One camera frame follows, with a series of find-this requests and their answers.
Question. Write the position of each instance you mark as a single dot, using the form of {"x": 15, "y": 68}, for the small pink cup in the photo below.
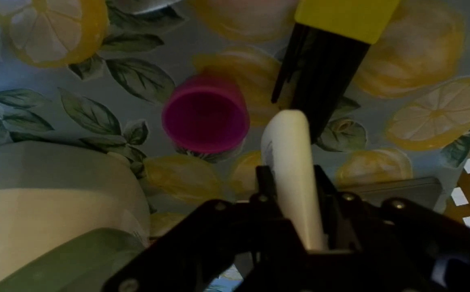
{"x": 205, "y": 116}

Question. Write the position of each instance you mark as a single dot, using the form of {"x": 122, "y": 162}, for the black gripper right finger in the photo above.
{"x": 407, "y": 233}

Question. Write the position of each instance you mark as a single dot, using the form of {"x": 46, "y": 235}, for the lemon print tablecloth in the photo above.
{"x": 419, "y": 55}

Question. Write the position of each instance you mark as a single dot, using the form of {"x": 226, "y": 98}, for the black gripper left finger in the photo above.
{"x": 213, "y": 244}

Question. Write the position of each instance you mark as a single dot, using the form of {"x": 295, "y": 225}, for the white glue bottle orange cap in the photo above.
{"x": 292, "y": 173}

